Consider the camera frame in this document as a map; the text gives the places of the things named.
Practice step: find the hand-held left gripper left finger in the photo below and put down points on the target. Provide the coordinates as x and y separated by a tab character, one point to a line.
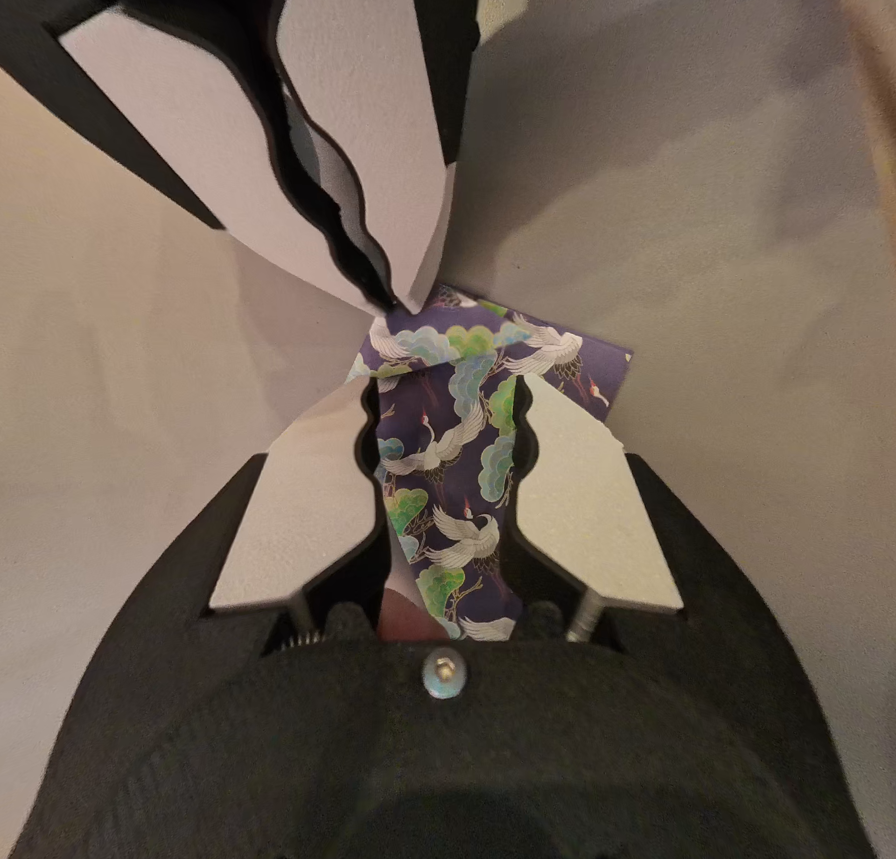
301	509

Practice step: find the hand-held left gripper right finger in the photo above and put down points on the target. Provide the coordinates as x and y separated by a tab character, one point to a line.
588	509

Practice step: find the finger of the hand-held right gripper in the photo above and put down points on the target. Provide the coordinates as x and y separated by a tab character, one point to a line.
182	145
364	103

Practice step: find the purple crane-patterned origami paper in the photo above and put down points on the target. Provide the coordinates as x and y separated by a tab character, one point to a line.
455	481

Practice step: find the beige cloth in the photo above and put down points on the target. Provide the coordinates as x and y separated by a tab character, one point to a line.
878	103

